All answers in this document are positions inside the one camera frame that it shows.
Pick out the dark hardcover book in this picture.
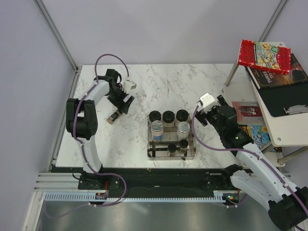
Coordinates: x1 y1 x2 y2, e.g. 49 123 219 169
245 53 308 89

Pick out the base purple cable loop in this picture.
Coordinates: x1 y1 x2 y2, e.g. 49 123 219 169
89 173 127 208

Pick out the black-cap spice bottle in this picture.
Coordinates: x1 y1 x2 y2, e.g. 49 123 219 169
179 139 189 154
106 110 122 125
167 144 177 157

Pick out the clear three-slot organizer tray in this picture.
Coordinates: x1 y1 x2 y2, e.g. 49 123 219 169
147 115 196 161

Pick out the white side table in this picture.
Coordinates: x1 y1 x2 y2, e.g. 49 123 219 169
223 54 308 167

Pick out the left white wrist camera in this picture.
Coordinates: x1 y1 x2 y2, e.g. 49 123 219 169
123 80 137 93

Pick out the blue-label bottle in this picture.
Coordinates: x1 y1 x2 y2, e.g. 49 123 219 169
177 121 190 141
151 120 164 141

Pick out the white slotted cable duct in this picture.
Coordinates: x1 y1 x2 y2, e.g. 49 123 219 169
44 192 227 203

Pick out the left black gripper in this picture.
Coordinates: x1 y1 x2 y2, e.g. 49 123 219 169
107 85 134 115

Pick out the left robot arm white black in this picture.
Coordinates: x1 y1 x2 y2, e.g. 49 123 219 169
66 69 134 189

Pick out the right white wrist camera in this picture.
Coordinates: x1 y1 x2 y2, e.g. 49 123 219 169
196 92 218 113

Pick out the red children's book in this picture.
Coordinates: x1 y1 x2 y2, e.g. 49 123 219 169
237 39 291 75

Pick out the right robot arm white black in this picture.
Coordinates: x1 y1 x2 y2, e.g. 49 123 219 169
192 93 308 231

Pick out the black clipboard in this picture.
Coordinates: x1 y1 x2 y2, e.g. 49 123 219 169
257 83 308 117

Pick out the black knob-lid glass jar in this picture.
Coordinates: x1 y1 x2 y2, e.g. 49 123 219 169
149 110 161 124

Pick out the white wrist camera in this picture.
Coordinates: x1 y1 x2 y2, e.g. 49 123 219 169
196 92 218 113
123 80 137 93

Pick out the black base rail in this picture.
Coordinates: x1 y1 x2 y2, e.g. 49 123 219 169
79 165 253 200

